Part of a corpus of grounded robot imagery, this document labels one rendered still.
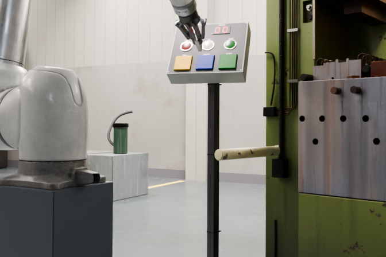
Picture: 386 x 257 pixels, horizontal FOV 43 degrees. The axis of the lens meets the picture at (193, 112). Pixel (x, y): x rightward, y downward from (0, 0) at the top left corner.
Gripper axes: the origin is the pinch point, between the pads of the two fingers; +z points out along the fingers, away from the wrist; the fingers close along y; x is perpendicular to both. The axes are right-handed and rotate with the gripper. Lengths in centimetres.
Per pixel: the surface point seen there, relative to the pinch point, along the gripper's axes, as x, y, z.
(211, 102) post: -9.0, -0.1, 31.1
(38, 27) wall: 350, -407, 364
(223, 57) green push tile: 2.2, 8.0, 12.5
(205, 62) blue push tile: -0.6, 0.5, 12.5
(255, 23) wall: 286, -41, 308
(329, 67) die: -4, 52, 13
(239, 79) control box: -5.4, 14.5, 18.5
